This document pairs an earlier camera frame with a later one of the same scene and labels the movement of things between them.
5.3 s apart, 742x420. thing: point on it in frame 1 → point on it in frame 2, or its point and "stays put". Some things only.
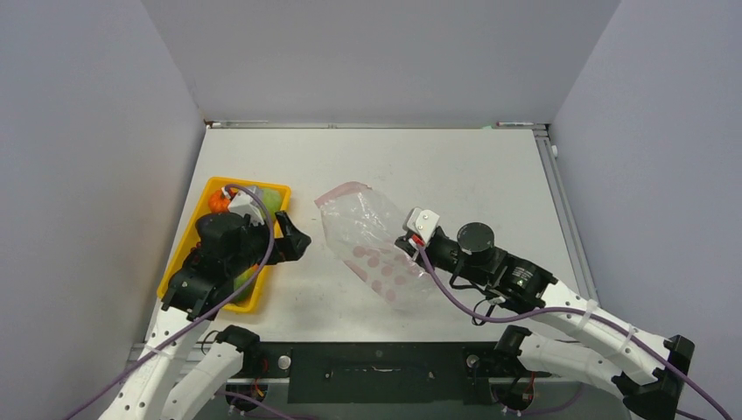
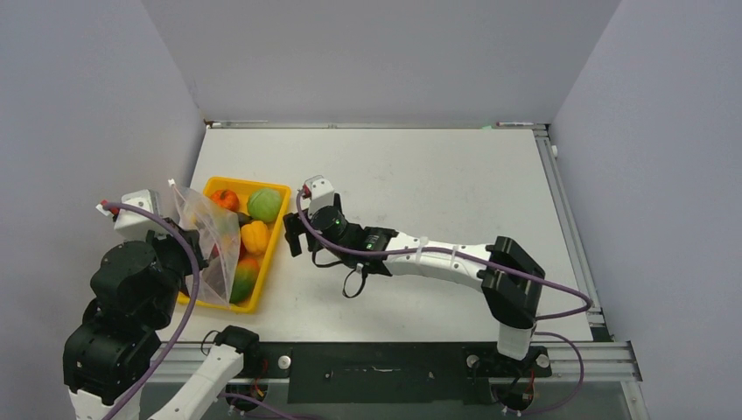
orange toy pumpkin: (218, 203) stays put
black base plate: (383, 372) stays put
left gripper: (289, 249) → (172, 241)
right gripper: (403, 241) → (297, 227)
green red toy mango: (248, 293) stays put
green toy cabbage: (272, 199) stays put
